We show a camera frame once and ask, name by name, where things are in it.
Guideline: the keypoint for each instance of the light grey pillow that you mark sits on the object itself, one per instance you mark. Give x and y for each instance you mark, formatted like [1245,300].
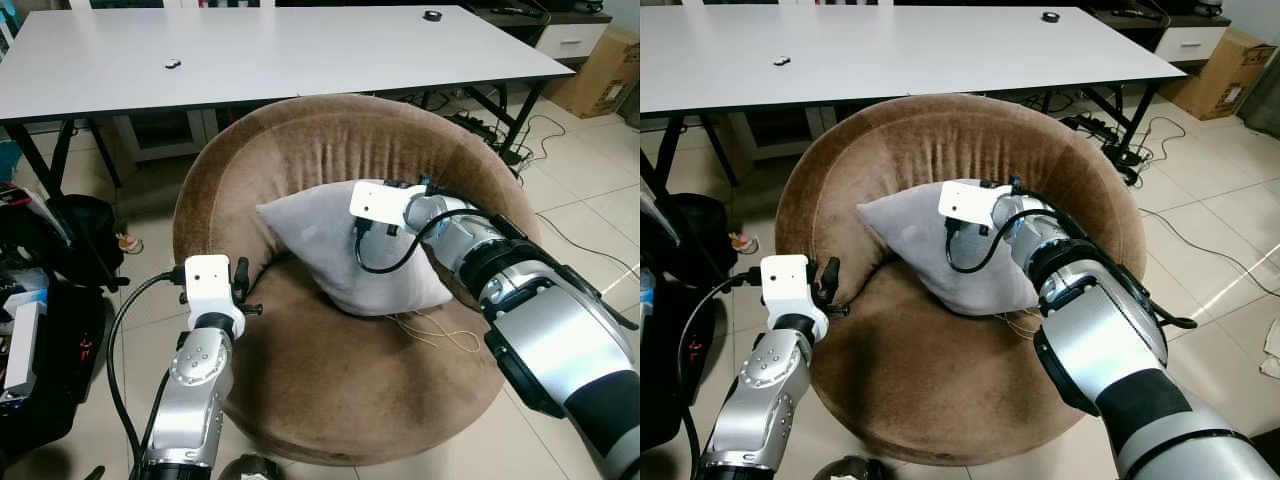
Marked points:
[320,240]
[910,240]

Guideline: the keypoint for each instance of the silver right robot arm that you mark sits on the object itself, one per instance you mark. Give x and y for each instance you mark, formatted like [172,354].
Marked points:
[1110,330]
[560,340]

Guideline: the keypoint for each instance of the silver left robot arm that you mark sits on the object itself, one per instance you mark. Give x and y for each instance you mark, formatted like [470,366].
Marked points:
[760,400]
[195,400]

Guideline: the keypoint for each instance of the brown round velvet sofa chair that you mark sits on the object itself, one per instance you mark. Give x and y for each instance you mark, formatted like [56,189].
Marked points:
[930,400]
[330,400]

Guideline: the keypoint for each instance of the teal floor mat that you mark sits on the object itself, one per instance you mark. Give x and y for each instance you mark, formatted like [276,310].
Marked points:
[8,160]

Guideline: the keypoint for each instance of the small pink children's shoe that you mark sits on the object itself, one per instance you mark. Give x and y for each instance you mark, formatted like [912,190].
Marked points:
[129,243]
[741,242]

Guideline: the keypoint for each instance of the black power strip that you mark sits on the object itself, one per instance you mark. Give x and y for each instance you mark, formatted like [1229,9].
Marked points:
[1088,126]
[478,126]

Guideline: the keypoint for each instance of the white cabinet with glass doors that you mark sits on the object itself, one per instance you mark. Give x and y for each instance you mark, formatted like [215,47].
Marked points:
[160,135]
[775,135]

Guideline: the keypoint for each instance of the black backpack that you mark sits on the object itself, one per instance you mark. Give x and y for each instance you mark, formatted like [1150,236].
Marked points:
[85,240]
[675,240]

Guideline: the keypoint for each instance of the white table with black legs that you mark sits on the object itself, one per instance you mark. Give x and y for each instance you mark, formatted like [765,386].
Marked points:
[300,50]
[900,50]

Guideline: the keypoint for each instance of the dark glossy robot leg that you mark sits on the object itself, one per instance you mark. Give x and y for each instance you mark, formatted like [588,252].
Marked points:
[850,468]
[250,468]

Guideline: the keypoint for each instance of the open black suitcase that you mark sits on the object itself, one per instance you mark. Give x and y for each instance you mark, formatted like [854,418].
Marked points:
[655,400]
[70,380]

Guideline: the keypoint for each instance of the white flat box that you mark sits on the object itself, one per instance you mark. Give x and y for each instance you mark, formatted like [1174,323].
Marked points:
[22,345]

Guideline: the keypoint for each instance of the brown cardboard box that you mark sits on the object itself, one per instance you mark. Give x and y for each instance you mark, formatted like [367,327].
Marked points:
[1215,75]
[600,80]

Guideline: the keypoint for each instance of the dark stand with white drawer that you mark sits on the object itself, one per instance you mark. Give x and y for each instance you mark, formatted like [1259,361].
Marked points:
[572,40]
[1190,43]

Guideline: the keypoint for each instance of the grey fabric furniture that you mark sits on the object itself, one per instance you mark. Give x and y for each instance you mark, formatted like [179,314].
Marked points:
[1260,100]

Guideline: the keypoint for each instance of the white cloth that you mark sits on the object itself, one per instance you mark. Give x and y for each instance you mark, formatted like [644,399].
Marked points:
[1272,350]

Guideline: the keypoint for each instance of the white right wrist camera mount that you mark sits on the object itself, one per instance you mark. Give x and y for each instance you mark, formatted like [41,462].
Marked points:
[965,200]
[375,200]

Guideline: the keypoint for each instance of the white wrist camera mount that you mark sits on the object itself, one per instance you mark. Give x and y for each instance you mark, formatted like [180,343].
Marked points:
[790,285]
[375,200]
[965,200]
[210,285]

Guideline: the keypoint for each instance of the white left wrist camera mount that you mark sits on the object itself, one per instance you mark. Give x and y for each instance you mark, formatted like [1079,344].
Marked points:
[210,285]
[790,285]

